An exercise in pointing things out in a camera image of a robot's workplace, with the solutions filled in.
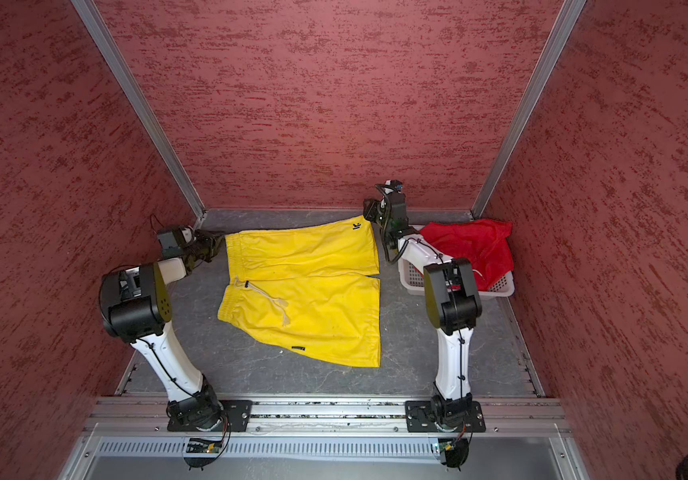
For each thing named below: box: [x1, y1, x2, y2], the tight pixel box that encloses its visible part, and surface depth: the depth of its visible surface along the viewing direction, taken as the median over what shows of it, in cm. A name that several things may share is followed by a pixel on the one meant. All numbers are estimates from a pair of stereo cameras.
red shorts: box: [420, 219, 514, 291], surface depth 101 cm
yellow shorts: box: [218, 215, 382, 367], surface depth 97 cm
